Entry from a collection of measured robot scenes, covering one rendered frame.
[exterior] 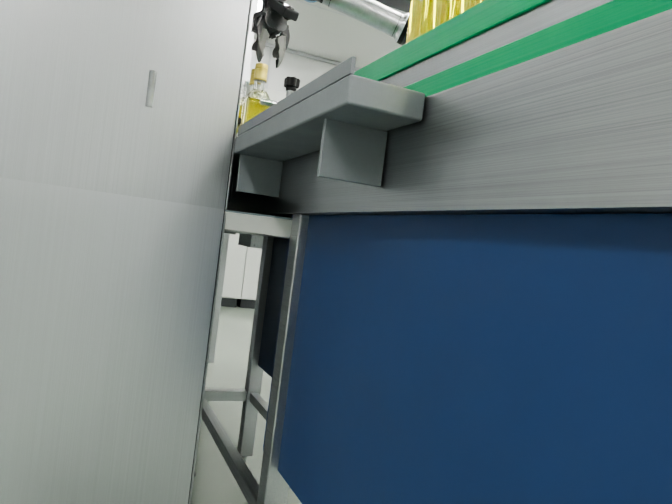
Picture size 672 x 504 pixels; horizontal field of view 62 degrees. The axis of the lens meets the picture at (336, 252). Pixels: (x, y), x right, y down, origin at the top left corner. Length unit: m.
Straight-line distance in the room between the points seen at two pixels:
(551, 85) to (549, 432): 0.26
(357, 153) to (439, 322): 0.22
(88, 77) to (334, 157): 0.50
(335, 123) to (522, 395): 0.35
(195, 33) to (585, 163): 0.77
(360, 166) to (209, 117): 0.43
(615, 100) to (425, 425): 0.35
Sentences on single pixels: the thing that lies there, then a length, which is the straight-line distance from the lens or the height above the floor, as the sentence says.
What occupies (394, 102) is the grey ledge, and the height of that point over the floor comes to 0.86.
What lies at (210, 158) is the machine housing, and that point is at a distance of 1.01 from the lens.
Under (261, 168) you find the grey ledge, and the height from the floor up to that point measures 0.83.
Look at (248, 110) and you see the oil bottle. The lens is 1.52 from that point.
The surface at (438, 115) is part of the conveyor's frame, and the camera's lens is 0.59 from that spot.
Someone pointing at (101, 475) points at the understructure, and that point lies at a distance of 1.08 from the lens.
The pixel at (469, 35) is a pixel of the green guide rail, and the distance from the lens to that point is 0.62.
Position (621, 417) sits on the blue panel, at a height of 0.62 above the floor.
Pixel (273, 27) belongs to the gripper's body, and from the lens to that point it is 1.73.
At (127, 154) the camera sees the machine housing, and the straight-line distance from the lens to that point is 1.00.
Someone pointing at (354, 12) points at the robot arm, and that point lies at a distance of 1.90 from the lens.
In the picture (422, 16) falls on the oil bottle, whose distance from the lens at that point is 0.75.
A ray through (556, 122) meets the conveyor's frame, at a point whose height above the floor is 0.82.
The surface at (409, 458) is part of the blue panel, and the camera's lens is 0.62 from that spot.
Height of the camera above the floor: 0.71
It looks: 1 degrees down
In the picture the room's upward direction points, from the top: 7 degrees clockwise
